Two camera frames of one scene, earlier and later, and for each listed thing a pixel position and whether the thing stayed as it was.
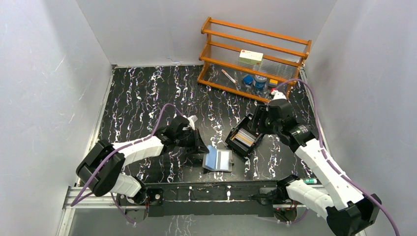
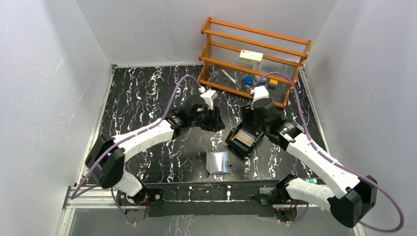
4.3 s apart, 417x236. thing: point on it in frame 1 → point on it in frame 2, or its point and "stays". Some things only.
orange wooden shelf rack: [250, 62] stays
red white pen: [233, 80] stays
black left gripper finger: [200, 147] → [219, 124]
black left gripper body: [192, 138] → [212, 118]
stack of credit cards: [245, 137] stays
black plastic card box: [244, 138] stays
